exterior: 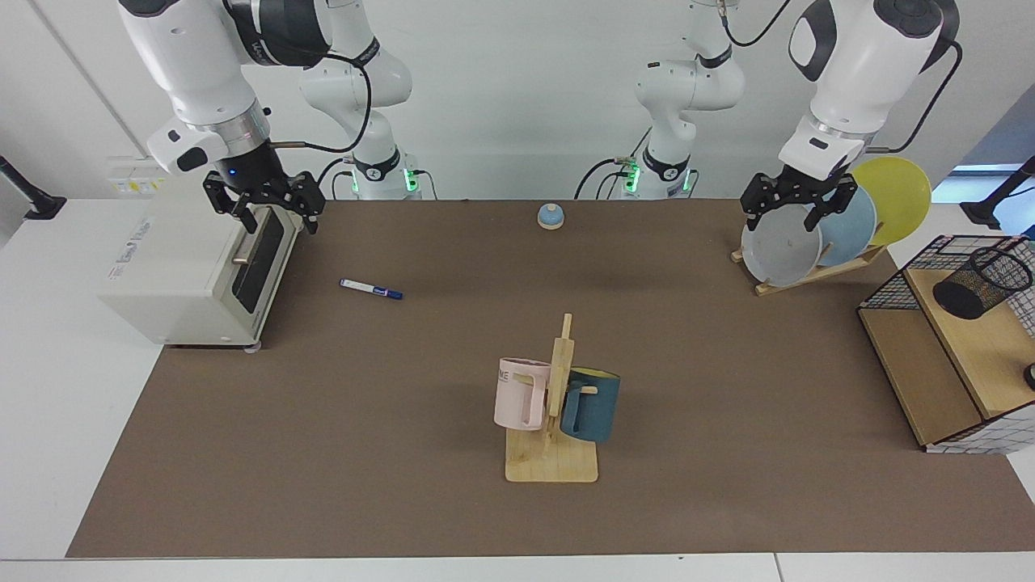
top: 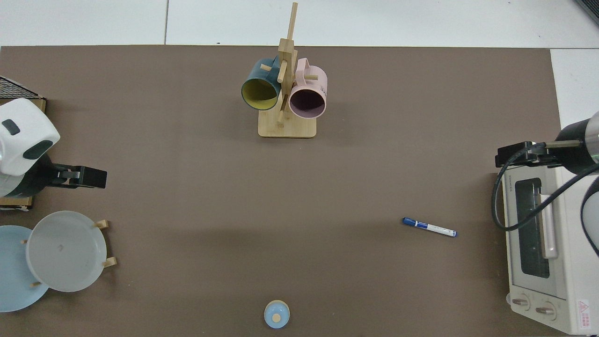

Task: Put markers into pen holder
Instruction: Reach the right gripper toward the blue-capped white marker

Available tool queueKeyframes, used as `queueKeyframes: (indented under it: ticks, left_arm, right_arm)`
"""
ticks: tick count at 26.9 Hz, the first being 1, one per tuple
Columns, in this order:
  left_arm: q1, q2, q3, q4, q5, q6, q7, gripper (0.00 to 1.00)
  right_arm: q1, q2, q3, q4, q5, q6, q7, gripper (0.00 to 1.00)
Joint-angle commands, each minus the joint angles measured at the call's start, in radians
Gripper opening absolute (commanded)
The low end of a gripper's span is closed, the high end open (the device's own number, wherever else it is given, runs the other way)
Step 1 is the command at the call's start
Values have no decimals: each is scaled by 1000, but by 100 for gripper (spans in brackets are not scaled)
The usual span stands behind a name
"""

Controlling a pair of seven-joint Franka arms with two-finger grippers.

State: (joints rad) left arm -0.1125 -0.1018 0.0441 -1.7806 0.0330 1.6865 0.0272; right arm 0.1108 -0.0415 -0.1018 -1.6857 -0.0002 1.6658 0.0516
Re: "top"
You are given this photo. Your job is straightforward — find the dark grey ribbed object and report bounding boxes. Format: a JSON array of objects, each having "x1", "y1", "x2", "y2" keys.
[{"x1": 575, "y1": 0, "x2": 599, "y2": 25}]

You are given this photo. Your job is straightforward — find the brown table cloth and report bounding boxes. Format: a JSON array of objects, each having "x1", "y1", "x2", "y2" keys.
[{"x1": 0, "y1": 45, "x2": 562, "y2": 337}]

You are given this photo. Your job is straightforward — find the blue and white marker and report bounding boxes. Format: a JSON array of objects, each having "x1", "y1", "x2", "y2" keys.
[{"x1": 402, "y1": 217, "x2": 458, "y2": 238}]

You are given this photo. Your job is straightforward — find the wooden cup stand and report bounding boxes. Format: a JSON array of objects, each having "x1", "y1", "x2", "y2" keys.
[{"x1": 258, "y1": 2, "x2": 318, "y2": 139}]

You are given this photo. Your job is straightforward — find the pale toaster oven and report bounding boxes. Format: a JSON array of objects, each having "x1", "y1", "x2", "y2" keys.
[{"x1": 502, "y1": 165, "x2": 599, "y2": 336}]

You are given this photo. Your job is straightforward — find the dark teal mug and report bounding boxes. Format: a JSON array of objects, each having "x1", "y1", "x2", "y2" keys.
[{"x1": 241, "y1": 57, "x2": 282, "y2": 111}]

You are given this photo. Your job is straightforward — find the light blue plate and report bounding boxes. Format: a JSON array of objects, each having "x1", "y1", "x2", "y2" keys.
[{"x1": 0, "y1": 225, "x2": 50, "y2": 313}]

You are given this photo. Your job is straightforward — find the pink mug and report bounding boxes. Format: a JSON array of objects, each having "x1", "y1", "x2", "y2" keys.
[{"x1": 288, "y1": 58, "x2": 328, "y2": 119}]

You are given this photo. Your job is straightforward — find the wooden plate rack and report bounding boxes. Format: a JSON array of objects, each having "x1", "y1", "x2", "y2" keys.
[{"x1": 21, "y1": 219, "x2": 117, "y2": 287}]

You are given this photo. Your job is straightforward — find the grey plate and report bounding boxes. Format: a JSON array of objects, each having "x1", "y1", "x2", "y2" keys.
[{"x1": 26, "y1": 211, "x2": 107, "y2": 293}]

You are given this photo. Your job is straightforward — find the small blue round bell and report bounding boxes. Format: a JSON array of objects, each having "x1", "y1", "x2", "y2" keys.
[{"x1": 264, "y1": 300, "x2": 290, "y2": 329}]

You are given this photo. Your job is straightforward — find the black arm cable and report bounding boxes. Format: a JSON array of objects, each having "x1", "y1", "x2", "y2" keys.
[{"x1": 491, "y1": 149, "x2": 599, "y2": 232}]

